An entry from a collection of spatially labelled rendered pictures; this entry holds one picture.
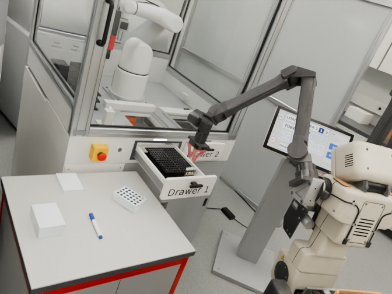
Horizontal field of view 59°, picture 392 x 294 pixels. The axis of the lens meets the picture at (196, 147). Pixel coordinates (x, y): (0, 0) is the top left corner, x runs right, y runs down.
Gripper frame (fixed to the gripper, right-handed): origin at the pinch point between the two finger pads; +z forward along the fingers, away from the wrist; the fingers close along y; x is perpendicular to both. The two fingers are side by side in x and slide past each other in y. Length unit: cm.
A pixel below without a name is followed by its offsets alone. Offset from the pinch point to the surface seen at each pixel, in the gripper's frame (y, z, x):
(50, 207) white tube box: 8, 20, -63
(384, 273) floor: 46, 84, 236
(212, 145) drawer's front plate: -22.3, 3.9, 32.2
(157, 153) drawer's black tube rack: -15.9, 8.0, -8.3
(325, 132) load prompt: 0, -23, 99
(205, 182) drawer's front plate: 10.1, 7.2, 4.5
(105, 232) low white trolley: 19, 24, -44
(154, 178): -0.9, 12.5, -15.8
